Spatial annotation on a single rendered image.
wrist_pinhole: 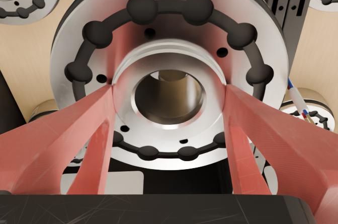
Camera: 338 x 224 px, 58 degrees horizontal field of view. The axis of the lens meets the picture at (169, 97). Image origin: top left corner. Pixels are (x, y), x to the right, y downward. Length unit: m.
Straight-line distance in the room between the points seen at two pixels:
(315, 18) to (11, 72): 0.35
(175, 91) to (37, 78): 0.27
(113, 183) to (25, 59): 0.21
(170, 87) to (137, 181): 0.31
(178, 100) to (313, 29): 0.25
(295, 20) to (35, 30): 0.26
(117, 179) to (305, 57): 0.30
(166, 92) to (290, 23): 0.12
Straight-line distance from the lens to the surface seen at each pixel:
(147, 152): 0.16
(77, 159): 0.46
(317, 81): 0.43
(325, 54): 0.40
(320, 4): 0.32
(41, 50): 0.38
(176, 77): 0.34
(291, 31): 0.24
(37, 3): 0.32
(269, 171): 0.48
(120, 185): 0.46
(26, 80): 0.41
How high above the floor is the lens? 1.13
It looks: 49 degrees down
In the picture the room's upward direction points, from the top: 178 degrees clockwise
